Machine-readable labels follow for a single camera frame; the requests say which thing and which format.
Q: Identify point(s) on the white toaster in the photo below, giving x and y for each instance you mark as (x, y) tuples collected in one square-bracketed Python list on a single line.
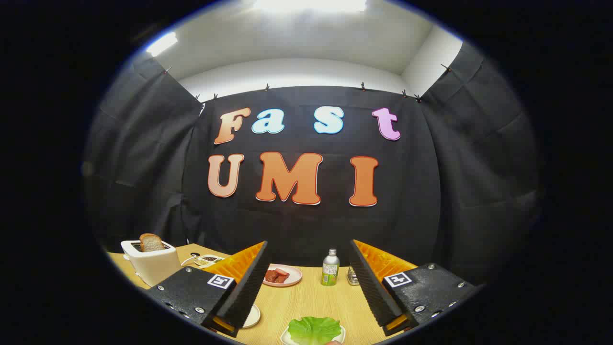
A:
[(153, 268)]

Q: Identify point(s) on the white round plate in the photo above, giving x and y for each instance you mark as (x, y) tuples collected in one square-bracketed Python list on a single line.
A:
[(252, 317)]

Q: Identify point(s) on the black backdrop cloth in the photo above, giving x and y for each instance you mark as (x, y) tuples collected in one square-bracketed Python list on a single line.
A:
[(306, 225)]

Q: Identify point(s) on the ceiling light panel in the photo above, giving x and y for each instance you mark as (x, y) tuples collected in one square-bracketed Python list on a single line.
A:
[(161, 44), (311, 5)]

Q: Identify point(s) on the pink plate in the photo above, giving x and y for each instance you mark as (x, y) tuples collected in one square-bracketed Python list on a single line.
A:
[(294, 274)]

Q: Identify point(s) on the white divided seasoning tray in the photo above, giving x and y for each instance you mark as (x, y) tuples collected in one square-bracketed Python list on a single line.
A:
[(209, 259)]

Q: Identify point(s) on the green lettuce leaf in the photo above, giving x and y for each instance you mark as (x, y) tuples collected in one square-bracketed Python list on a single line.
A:
[(313, 329)]

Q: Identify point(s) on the red sausage piece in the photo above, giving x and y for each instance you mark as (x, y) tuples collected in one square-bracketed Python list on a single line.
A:
[(282, 272)]

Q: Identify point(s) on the brown meat pieces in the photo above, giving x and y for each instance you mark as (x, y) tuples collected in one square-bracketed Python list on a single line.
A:
[(273, 277)]

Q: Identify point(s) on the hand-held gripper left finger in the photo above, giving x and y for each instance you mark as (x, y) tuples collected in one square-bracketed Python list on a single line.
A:
[(249, 287)]

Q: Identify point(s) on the green label metal bottle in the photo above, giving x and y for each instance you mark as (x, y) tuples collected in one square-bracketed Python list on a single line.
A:
[(330, 270)]

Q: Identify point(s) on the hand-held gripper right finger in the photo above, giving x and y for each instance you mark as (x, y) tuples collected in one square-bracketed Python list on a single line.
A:
[(371, 287)]

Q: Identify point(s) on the white square dish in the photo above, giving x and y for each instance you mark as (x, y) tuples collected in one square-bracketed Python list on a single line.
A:
[(284, 338)]

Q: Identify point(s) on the toasted bread slice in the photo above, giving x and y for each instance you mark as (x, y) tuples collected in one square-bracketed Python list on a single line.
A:
[(151, 243)]

